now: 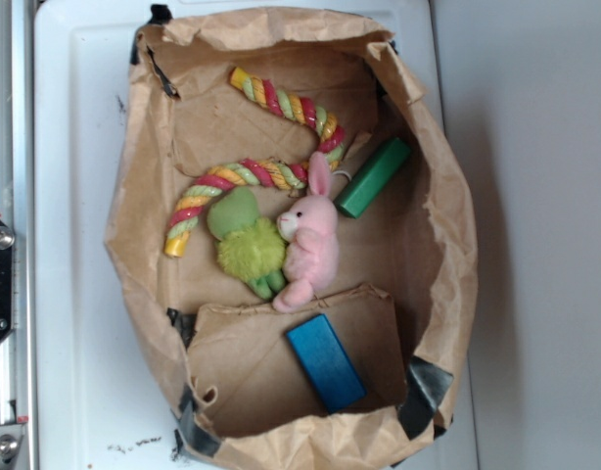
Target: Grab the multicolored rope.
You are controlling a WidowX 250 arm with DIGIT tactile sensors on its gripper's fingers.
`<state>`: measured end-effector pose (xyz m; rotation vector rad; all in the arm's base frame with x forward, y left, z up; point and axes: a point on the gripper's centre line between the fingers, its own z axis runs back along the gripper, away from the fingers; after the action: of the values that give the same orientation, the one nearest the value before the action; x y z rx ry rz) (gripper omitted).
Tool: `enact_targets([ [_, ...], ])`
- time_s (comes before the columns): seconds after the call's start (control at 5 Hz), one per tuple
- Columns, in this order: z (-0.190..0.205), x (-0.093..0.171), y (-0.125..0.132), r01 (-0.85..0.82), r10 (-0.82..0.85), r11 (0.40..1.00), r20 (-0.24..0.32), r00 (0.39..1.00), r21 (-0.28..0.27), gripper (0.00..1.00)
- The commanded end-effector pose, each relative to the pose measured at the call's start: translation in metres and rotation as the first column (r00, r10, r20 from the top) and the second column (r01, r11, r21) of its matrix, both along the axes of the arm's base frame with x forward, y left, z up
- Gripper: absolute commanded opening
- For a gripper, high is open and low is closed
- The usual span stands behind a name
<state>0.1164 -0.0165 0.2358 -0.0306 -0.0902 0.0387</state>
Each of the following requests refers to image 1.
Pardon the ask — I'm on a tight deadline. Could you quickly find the aluminium frame rail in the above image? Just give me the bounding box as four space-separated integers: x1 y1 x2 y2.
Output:
0 1 39 469

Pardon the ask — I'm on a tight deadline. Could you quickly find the multicolored twisted rope toy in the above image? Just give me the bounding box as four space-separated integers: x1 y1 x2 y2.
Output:
163 67 346 258

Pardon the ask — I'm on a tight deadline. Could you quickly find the white plastic tray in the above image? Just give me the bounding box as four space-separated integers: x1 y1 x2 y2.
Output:
32 0 481 470

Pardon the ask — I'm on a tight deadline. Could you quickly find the blue wooden block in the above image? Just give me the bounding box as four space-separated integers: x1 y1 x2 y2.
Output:
285 313 367 413

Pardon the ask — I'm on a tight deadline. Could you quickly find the green wooden block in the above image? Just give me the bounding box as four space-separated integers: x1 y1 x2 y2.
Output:
334 138 412 218

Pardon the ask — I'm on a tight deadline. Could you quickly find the pink plush bunny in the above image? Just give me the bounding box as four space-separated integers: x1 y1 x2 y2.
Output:
273 152 340 313

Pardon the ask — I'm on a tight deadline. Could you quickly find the green fuzzy plush toy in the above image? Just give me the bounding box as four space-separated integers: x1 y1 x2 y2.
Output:
207 187 286 301

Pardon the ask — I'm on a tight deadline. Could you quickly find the brown paper bag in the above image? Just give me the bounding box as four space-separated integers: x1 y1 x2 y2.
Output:
106 6 478 469

